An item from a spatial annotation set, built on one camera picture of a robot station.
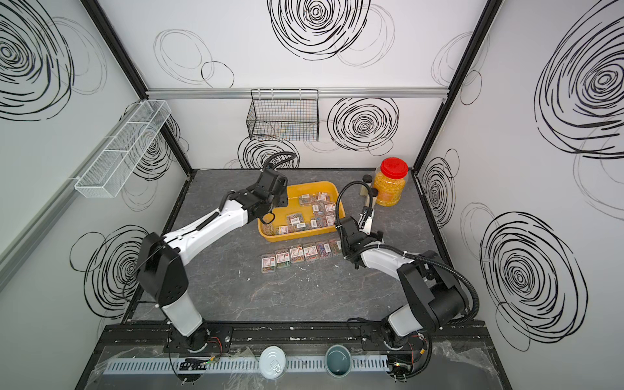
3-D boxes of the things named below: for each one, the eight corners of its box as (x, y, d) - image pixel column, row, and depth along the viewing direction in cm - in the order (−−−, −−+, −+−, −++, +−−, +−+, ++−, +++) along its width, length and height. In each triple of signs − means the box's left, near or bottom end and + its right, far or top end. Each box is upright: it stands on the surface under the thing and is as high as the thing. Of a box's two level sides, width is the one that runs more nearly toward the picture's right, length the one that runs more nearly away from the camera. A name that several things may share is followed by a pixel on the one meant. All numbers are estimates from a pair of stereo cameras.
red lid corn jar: (373, 206, 108) (383, 176, 93) (370, 188, 115) (378, 157, 100) (399, 206, 108) (412, 176, 93) (394, 188, 115) (406, 157, 100)
